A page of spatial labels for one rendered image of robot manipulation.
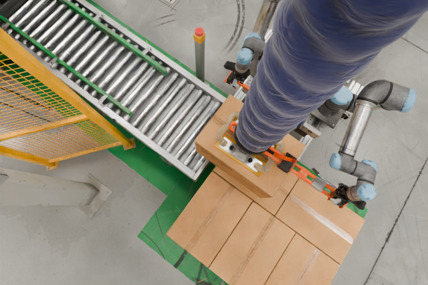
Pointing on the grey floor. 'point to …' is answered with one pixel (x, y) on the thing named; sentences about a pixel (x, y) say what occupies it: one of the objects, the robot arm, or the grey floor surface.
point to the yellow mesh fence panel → (30, 63)
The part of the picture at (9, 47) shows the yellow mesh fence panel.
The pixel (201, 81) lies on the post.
